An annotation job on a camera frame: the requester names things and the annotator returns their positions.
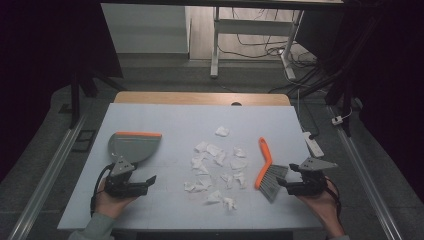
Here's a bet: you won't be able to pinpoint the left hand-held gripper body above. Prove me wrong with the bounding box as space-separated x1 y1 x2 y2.
104 155 142 198

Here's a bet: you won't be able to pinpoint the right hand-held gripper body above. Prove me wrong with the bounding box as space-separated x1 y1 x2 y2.
285 157 338 197

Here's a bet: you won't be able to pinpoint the grey dustpan with orange edge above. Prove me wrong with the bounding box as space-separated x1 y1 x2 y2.
107 131 163 165

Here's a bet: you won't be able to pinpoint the orange hand brush grey bristles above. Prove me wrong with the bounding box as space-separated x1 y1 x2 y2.
254 136 290 204

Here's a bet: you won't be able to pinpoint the pile of white paper scraps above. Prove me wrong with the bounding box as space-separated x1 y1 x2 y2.
183 125 250 212

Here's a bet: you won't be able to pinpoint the person's right hand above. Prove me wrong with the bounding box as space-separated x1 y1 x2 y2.
296 186 346 238

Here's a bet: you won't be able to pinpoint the person's left hand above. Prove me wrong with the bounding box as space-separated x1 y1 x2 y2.
94 178 138 220

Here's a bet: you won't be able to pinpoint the white power strip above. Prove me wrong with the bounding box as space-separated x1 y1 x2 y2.
302 131 325 159

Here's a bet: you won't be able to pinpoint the black floor plate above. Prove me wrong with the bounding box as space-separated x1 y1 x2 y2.
71 129 98 154

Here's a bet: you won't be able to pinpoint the white board table cover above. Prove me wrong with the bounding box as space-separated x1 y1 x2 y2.
57 102 323 232

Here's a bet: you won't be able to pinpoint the black metal stand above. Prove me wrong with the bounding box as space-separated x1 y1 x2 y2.
324 64 355 138
68 70 118 130

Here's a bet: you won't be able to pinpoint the wooden table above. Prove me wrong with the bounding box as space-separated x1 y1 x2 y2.
113 91 292 107

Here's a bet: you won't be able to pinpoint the black curtain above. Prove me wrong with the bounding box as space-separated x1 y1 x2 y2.
295 0 424 203
0 0 125 184

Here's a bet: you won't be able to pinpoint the white cabinet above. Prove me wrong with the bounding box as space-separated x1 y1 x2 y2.
101 3 192 55

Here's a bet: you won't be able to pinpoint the white-framed desk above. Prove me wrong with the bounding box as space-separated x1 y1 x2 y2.
99 0 344 81

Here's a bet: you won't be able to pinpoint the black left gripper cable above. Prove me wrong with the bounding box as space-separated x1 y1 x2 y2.
89 163 116 218

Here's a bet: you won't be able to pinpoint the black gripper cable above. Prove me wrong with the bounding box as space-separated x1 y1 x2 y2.
324 178 343 222
89 163 116 218

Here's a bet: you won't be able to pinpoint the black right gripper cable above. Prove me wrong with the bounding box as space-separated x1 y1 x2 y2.
324 178 343 222

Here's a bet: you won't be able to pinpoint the aluminium floor rail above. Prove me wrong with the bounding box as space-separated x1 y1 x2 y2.
6 114 88 240
328 105 405 240

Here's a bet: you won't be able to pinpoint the tangle of black floor cables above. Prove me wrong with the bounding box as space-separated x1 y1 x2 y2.
218 8 334 98

